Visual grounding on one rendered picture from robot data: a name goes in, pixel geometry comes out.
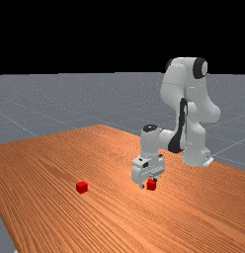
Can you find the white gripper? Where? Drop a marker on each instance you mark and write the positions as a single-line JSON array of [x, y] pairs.
[[146, 168]]

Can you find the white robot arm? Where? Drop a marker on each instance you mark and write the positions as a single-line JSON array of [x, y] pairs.
[[193, 99]]

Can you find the red cube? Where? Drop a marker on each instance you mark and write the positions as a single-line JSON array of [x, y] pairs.
[[81, 187], [151, 185]]

